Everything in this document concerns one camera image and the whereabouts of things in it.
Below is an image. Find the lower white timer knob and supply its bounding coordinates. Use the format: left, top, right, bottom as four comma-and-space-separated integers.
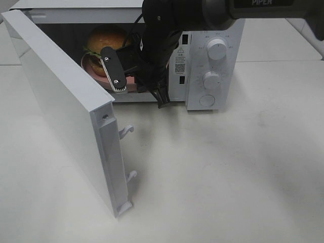
202, 71, 221, 90

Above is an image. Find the round door release button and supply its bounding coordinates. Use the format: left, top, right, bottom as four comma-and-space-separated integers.
199, 95, 215, 107

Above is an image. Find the white microwave door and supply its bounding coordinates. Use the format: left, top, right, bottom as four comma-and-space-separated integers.
3, 10, 137, 217

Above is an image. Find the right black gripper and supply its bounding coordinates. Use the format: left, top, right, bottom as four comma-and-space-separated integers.
100, 27, 182, 108

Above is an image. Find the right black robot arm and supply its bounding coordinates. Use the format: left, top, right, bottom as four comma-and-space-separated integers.
100, 1, 323, 108

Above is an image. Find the pink round plate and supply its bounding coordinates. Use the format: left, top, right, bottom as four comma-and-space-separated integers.
81, 55, 137, 93

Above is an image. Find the burger with lettuce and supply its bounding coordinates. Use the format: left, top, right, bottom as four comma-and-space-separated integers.
83, 24, 132, 78

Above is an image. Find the upper white power knob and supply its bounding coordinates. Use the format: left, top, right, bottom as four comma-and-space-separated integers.
207, 38, 227, 60

